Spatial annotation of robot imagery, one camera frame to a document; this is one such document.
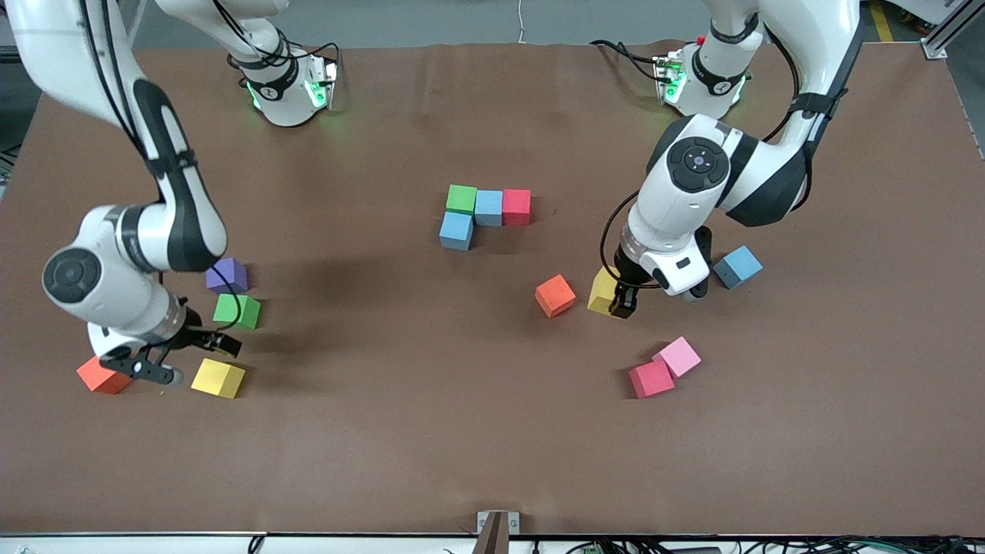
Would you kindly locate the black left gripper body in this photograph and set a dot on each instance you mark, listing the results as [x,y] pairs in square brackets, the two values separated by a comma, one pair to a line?
[627,278]

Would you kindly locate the blue foam block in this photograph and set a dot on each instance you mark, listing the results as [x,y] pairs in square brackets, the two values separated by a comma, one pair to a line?
[489,208]
[737,267]
[456,231]

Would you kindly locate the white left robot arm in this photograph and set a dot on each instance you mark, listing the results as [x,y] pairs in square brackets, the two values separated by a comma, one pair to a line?
[669,208]

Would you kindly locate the pink foam block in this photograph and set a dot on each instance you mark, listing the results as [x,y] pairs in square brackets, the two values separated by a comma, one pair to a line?
[679,356]

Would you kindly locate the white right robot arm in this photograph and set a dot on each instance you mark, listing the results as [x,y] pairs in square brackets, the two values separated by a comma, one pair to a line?
[115,296]

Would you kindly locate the metal bracket with post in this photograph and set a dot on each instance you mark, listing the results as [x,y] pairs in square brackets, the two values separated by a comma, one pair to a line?
[496,535]

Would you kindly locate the aluminium frame post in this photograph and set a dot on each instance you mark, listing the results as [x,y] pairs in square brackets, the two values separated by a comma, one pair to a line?
[935,48]

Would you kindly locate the orange foam block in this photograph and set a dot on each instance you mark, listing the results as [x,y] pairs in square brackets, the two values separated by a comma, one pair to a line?
[555,296]
[96,377]

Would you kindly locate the brown table cover sheet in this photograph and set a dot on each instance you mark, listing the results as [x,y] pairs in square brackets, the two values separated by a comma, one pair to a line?
[492,431]

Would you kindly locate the yellow foam block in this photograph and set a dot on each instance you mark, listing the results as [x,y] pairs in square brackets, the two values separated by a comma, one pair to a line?
[218,378]
[600,292]

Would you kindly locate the purple foam block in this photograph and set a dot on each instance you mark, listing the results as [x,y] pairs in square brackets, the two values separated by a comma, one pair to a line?
[226,275]

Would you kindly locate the red foam block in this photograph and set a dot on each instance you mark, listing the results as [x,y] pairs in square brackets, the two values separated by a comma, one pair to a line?
[517,207]
[651,379]

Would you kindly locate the green foam block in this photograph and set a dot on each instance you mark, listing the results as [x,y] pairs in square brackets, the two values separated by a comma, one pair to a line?
[461,200]
[235,311]

